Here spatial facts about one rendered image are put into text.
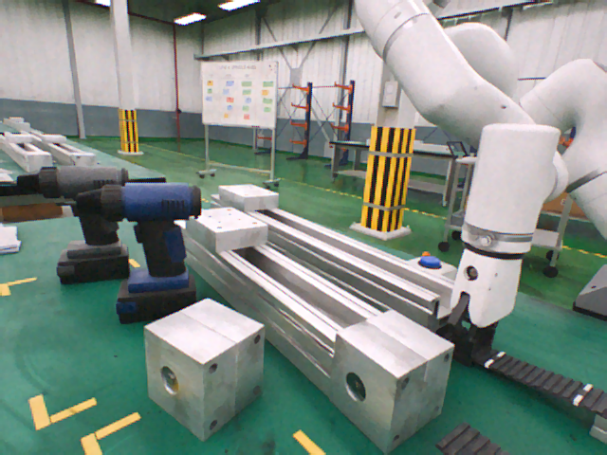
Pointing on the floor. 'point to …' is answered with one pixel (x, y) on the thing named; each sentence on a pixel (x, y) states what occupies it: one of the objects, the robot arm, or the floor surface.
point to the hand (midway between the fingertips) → (471, 343)
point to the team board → (240, 101)
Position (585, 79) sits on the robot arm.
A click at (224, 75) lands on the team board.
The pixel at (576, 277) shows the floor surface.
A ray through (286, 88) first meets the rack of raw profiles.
